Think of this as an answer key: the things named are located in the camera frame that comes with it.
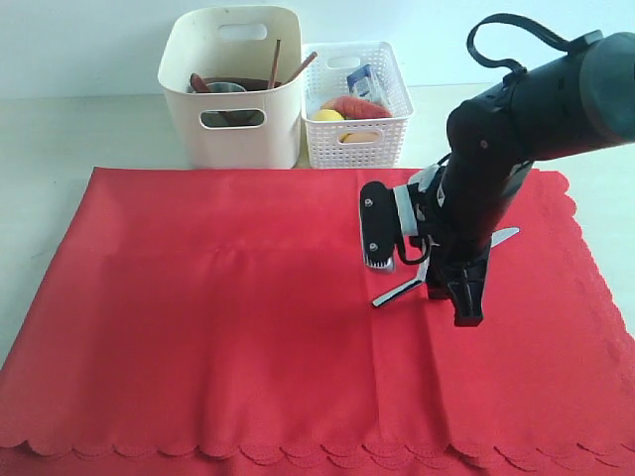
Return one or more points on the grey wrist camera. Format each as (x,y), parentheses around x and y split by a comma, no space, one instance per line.
(379,226)

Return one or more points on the steel table knife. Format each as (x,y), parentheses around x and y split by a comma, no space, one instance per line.
(497,238)

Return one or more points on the wooden chopstick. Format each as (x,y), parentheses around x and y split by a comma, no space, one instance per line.
(274,67)
(302,67)

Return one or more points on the stainless steel cup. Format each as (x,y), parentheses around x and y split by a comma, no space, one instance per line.
(244,117)

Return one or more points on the brown wooden spoon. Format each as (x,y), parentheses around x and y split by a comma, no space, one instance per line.
(198,85)

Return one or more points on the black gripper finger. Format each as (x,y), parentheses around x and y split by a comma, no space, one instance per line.
(464,286)

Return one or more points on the orange cheese wedge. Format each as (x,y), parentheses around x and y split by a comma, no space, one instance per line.
(359,137)

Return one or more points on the blue white milk carton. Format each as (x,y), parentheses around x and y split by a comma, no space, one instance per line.
(364,83)

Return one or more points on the brown wooden plate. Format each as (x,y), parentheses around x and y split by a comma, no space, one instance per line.
(249,84)

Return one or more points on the red sausage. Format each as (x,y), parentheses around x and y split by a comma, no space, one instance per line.
(359,109)

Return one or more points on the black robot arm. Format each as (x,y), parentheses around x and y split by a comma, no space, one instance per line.
(579,103)

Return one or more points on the cream plastic bin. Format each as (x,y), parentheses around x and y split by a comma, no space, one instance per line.
(235,41)

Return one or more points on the red scalloped table cloth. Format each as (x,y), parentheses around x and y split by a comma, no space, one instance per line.
(220,323)

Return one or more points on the yellow lemon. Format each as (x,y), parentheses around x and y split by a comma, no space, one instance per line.
(327,115)

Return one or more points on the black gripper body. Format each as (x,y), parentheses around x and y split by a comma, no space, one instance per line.
(467,198)

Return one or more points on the white perforated plastic basket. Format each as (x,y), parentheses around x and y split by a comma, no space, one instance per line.
(325,79)

